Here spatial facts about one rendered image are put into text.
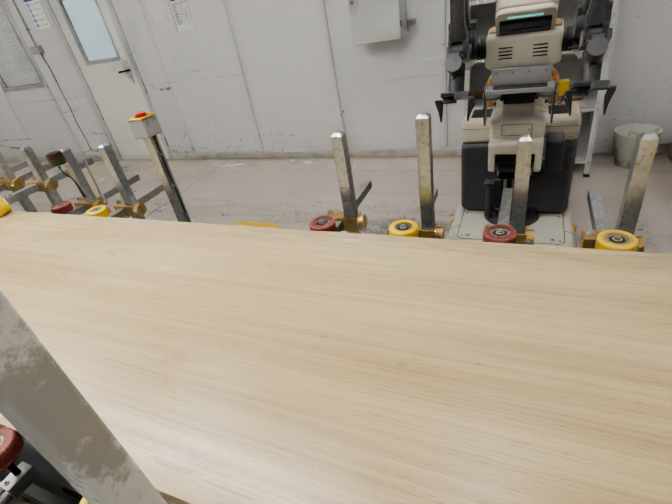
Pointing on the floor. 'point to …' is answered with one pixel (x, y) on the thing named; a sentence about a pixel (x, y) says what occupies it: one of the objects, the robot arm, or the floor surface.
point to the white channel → (63, 420)
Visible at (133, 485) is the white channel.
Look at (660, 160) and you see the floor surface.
